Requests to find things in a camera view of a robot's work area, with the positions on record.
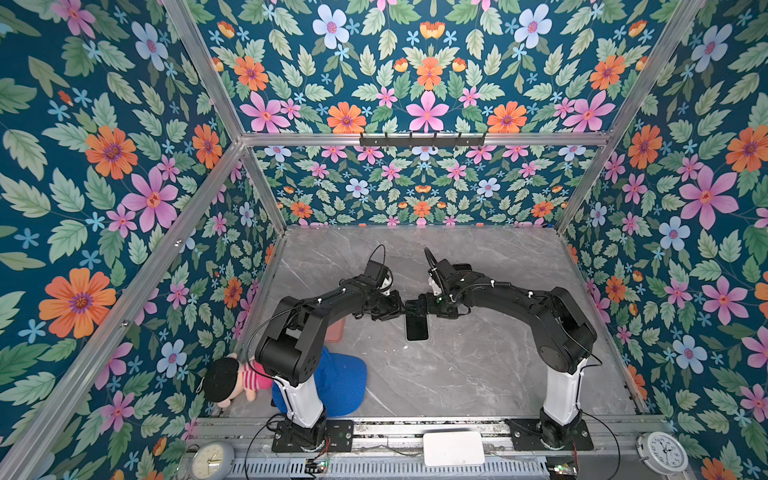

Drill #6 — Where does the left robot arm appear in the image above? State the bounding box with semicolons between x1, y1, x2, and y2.
254;244;404;451

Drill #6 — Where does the pink phone case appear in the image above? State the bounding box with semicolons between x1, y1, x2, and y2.
324;318;345;344

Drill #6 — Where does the blue cap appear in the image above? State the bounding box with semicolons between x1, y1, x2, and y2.
264;347;368;423

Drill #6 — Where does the round clock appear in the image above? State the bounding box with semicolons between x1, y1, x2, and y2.
189;442;235;480
636;431;689;476

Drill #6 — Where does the left round clock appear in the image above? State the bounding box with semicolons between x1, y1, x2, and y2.
189;442;235;480

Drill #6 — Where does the black hook rail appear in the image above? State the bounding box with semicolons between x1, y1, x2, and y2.
358;132;486;149

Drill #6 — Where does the right round clock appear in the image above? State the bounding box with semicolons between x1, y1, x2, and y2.
636;431;689;476

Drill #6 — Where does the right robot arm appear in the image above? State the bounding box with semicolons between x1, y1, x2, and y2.
420;248;597;450

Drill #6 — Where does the white box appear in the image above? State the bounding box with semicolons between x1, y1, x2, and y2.
422;430;486;467

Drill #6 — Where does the plush doll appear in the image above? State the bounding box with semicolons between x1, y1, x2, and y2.
202;354;274;408

